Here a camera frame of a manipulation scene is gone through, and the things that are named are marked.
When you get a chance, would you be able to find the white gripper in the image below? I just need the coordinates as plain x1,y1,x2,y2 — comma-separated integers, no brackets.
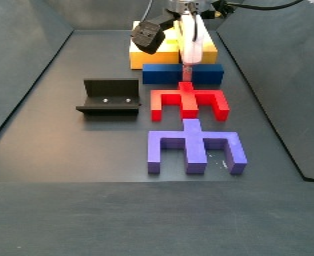
180,12,205,82

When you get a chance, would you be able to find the dark blue long block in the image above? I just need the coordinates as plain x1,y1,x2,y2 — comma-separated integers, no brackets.
142,64,224,85

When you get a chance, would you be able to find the yellow board with slots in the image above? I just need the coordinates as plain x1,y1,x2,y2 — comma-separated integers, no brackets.
129,21,217,70

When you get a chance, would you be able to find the red branched block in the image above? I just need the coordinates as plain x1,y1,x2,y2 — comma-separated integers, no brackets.
151,82,229,121

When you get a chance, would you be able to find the purple branched block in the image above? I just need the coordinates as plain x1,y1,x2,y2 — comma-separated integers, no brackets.
148,119,247,175

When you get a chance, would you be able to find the black angled bracket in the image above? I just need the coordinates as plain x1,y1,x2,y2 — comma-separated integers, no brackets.
76,78,140,115

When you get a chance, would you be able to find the black cable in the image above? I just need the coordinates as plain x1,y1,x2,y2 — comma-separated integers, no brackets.
216,0,305,12

